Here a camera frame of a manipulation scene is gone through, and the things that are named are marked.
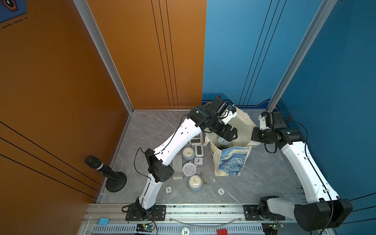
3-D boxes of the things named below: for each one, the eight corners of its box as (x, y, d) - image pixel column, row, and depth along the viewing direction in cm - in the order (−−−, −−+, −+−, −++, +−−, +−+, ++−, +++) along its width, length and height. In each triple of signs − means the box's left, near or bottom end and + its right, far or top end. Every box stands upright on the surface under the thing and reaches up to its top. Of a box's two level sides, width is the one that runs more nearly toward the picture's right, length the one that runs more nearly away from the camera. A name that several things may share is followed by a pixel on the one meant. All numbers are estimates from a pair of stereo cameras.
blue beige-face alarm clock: (188, 191, 81) (188, 189, 78) (188, 177, 86) (188, 175, 83) (202, 191, 81) (203, 189, 78) (202, 177, 86) (202, 174, 83)
